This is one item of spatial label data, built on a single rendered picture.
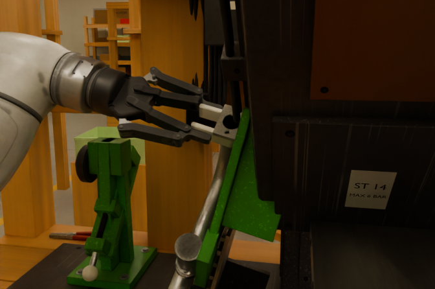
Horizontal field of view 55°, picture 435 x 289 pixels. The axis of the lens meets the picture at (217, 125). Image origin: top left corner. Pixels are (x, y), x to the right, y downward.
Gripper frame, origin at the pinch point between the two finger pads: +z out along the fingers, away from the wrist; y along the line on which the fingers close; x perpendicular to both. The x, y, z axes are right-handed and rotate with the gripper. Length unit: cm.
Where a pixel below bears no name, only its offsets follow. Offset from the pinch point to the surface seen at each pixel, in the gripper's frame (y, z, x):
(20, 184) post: -8, -47, 41
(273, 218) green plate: -12.9, 11.8, -3.7
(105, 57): 532, -448, 731
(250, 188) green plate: -10.9, 7.9, -5.7
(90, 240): -18.1, -17.7, 22.6
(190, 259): -20.2, 3.3, 0.4
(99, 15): 637, -516, 708
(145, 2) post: 28.1, -25.5, 6.9
